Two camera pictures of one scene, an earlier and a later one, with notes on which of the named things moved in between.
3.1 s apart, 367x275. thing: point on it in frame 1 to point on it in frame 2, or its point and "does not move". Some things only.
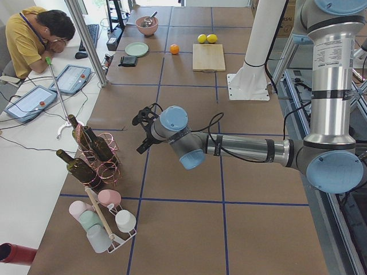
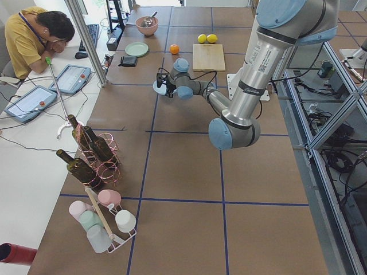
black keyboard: [93, 30] does not move
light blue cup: [98, 238] does not move
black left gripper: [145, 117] to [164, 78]
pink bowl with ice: [147, 25] does not move
